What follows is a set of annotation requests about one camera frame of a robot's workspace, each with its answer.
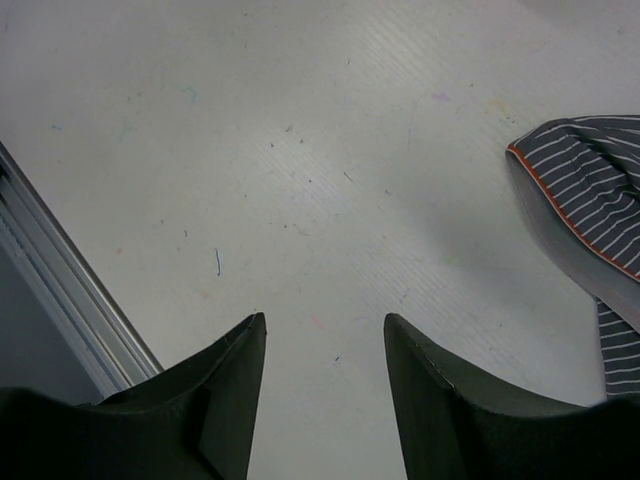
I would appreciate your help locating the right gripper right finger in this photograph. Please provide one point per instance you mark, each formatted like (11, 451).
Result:
(458, 421)

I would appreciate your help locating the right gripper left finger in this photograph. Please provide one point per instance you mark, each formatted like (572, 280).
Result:
(195, 420)

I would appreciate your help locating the grey striped underwear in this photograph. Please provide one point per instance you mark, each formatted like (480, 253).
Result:
(577, 180)

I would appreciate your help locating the aluminium mounting rail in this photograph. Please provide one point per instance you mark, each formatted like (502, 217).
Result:
(62, 333)

